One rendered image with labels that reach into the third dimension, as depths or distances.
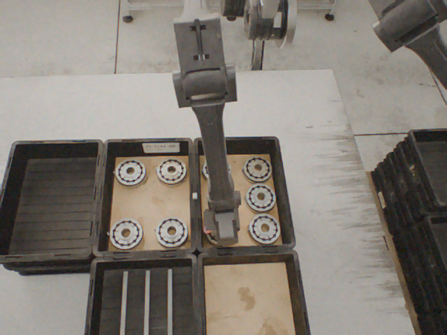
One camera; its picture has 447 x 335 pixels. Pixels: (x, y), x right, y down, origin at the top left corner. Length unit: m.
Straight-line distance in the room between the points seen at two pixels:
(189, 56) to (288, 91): 1.14
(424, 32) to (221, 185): 0.50
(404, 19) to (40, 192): 1.15
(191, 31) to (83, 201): 0.82
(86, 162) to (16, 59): 1.78
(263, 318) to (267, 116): 0.85
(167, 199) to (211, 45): 0.73
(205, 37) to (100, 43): 2.37
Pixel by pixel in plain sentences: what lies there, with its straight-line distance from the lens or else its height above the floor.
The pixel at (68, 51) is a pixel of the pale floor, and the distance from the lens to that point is 2.95.
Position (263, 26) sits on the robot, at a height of 1.15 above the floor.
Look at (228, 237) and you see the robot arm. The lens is 0.93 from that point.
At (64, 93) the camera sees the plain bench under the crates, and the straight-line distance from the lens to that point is 1.73.
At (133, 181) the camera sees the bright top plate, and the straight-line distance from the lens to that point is 1.24.
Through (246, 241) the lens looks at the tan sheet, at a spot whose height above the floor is 0.83.
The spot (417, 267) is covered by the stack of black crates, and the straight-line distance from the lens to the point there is 2.03.
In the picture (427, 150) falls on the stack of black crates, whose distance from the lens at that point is 2.09.
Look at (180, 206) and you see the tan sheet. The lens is 1.22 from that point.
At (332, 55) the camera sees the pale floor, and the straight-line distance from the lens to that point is 3.02.
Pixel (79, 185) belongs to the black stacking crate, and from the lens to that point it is 1.31.
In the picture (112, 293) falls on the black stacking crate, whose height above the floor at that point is 0.83.
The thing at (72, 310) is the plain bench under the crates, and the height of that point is 0.70.
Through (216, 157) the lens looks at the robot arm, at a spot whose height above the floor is 1.31.
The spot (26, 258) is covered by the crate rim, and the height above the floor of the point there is 0.93.
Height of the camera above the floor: 1.96
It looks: 62 degrees down
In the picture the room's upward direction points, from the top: 7 degrees clockwise
